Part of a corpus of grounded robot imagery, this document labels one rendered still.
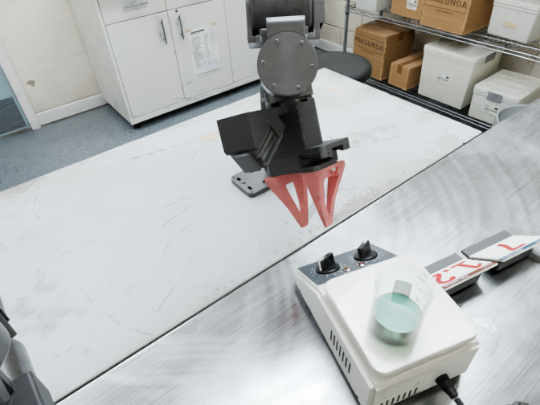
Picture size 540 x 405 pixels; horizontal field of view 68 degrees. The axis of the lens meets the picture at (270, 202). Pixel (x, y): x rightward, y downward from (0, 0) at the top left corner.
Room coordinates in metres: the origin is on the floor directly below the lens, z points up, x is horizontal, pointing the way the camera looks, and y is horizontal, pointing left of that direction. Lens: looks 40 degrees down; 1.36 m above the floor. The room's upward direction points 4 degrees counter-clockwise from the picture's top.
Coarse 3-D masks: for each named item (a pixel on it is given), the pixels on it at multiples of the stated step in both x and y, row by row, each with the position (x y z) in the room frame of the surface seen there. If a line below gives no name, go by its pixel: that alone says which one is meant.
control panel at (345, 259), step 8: (376, 248) 0.37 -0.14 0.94; (336, 256) 0.37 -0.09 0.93; (344, 256) 0.37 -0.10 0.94; (352, 256) 0.36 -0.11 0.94; (384, 256) 0.34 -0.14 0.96; (392, 256) 0.34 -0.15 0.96; (312, 264) 0.36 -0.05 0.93; (344, 264) 0.34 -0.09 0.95; (352, 264) 0.34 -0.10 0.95; (368, 264) 0.33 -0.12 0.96; (304, 272) 0.34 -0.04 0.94; (312, 272) 0.33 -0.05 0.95; (336, 272) 0.32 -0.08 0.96; (344, 272) 0.32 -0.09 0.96; (312, 280) 0.31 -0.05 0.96; (320, 280) 0.31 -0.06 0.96
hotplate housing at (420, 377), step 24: (312, 288) 0.30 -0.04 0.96; (312, 312) 0.29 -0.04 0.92; (336, 312) 0.26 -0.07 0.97; (336, 336) 0.24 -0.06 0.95; (360, 360) 0.20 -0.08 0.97; (432, 360) 0.19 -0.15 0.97; (456, 360) 0.20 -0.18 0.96; (360, 384) 0.19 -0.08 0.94; (384, 384) 0.18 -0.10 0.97; (408, 384) 0.18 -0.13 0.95; (432, 384) 0.19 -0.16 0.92
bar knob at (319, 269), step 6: (330, 252) 0.35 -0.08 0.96; (324, 258) 0.34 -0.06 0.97; (330, 258) 0.34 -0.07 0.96; (318, 264) 0.33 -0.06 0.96; (324, 264) 0.33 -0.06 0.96; (330, 264) 0.34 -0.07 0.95; (336, 264) 0.34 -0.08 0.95; (318, 270) 0.33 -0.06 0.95; (324, 270) 0.33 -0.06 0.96; (330, 270) 0.33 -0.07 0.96; (336, 270) 0.33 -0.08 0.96
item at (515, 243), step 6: (510, 240) 0.40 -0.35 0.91; (516, 240) 0.39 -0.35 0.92; (522, 240) 0.39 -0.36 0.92; (528, 240) 0.38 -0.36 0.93; (534, 240) 0.37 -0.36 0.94; (498, 246) 0.39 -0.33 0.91; (504, 246) 0.38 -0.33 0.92; (510, 246) 0.38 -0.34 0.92; (516, 246) 0.37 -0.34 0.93; (522, 246) 0.37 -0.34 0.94; (480, 252) 0.38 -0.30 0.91; (486, 252) 0.38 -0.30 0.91; (492, 252) 0.37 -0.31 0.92; (498, 252) 0.36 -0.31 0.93; (504, 252) 0.36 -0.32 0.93; (510, 252) 0.35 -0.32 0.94
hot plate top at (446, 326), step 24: (384, 264) 0.31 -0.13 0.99; (336, 288) 0.28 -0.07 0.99; (360, 288) 0.27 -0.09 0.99; (360, 312) 0.24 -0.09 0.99; (432, 312) 0.24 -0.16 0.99; (456, 312) 0.24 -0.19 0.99; (360, 336) 0.22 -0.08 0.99; (432, 336) 0.21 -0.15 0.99; (456, 336) 0.21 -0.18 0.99; (384, 360) 0.19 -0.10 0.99; (408, 360) 0.19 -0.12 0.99
